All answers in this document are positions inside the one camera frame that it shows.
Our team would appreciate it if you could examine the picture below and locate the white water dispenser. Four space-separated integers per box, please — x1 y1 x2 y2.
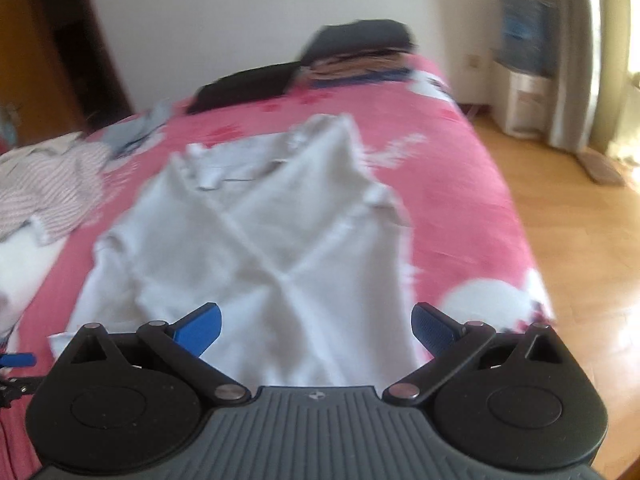
490 57 557 141

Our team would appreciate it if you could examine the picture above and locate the beige curtain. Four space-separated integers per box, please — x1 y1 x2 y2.
530 0 640 154

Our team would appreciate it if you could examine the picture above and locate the brown floor mat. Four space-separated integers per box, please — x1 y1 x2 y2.
575 151 624 187

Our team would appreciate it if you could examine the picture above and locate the beige folded garment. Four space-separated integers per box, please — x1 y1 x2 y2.
310 52 412 77

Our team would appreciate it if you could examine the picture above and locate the white button shirt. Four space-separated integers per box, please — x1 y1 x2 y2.
47 114 422 389

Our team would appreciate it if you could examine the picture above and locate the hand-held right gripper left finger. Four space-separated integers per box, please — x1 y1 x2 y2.
59 302 251 406

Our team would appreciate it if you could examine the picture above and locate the blue water bottle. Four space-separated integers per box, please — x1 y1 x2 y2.
500 0 559 79

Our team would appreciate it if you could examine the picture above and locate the pink floral blanket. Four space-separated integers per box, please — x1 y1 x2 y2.
0 52 557 480

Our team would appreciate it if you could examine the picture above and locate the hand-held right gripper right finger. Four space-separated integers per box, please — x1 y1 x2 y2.
382 302 576 406

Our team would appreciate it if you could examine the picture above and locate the striped garment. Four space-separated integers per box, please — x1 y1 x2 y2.
0 131 114 247

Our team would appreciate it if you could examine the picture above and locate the brown wooden wardrobe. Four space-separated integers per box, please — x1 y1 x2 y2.
0 0 137 154

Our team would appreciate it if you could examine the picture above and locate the light grey-blue garment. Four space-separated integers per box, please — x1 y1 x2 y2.
101 99 174 159

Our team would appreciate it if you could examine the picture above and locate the black folded cloth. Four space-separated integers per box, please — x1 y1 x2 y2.
186 62 304 115

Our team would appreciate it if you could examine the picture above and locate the stack of folded clothes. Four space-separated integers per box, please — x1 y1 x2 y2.
300 19 417 68
306 66 414 87

